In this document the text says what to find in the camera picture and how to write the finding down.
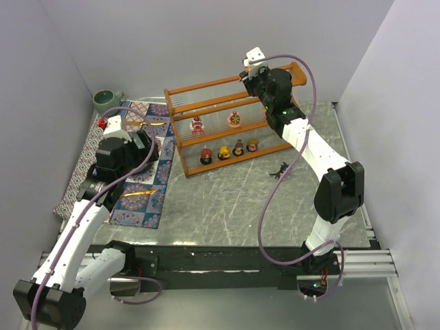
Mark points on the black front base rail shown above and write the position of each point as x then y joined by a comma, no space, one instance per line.
191,267

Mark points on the black yellow spiky figurine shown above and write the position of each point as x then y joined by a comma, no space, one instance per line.
283,167

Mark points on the gold fork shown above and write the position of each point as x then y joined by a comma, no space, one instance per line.
138,193

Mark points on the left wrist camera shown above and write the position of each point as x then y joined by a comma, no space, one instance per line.
114,127

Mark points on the strawberry cake slice toy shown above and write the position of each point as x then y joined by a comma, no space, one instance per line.
196,126

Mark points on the pink donut strawberry toy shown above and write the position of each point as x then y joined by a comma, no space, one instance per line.
234,119

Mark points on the gold knife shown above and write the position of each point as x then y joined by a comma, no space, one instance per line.
142,123

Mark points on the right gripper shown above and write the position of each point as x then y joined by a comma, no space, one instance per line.
249,81

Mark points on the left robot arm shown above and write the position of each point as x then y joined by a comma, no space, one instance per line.
57,294

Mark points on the orange wooden three-tier shelf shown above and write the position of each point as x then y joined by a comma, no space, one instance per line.
204,121

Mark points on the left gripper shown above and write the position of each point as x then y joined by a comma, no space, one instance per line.
145,146

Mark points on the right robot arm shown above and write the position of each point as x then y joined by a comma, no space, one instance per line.
341,189

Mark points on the brown-haired figurine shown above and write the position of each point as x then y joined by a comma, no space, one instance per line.
237,151

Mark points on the teal ceramic plate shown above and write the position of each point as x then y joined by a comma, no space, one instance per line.
151,161

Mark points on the yellow-haired figurine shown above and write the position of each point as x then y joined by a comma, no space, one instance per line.
224,153

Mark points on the straw hat figurine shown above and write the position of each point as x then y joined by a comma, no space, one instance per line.
252,144

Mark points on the red-haired figurine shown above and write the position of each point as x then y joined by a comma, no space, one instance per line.
206,156

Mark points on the patterned blue placemat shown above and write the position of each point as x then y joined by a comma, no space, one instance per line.
136,211

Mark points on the green ceramic mug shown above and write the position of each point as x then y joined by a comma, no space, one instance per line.
106,99

